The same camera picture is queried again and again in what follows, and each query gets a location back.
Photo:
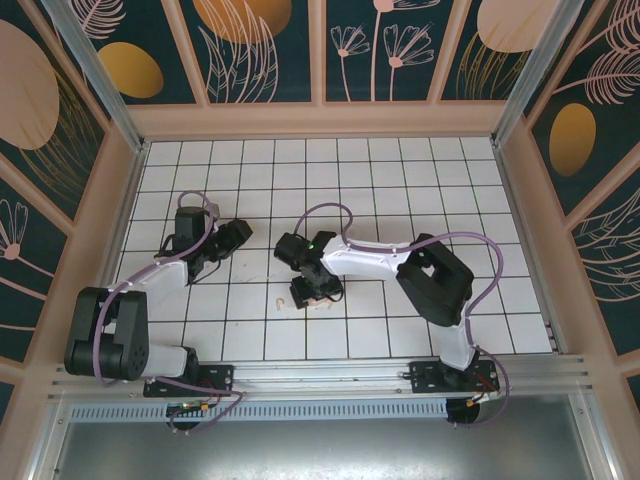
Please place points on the beige earbud charging case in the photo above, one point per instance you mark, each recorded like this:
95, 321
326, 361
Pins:
315, 303

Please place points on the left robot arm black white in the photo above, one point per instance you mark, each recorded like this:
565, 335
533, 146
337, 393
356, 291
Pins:
110, 330

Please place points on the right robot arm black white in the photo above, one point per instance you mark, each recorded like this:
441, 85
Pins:
435, 280

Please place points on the grey metal sheet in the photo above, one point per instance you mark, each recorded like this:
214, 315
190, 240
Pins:
325, 450

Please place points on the aluminium mounting rail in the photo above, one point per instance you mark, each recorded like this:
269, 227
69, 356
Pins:
325, 372

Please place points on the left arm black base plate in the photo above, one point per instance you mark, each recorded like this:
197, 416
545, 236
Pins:
220, 375

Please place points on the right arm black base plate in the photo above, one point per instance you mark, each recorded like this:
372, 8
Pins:
425, 375

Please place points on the aluminium corner post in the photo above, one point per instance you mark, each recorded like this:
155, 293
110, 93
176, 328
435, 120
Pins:
100, 75
532, 70

